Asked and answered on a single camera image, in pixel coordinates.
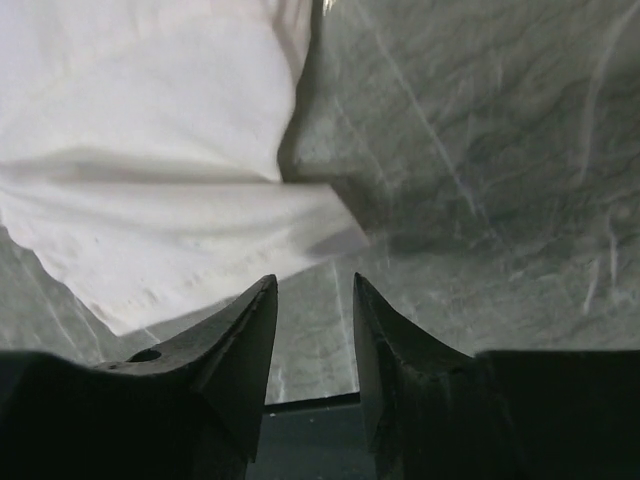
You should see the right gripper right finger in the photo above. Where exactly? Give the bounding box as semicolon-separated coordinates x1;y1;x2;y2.
353;275;639;479

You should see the white t shirt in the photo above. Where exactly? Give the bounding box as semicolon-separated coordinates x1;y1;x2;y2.
1;1;366;336

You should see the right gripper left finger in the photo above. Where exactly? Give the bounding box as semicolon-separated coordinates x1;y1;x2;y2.
1;275;278;479

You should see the black base bar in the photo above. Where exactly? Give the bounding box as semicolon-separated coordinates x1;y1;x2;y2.
246;393;376;480

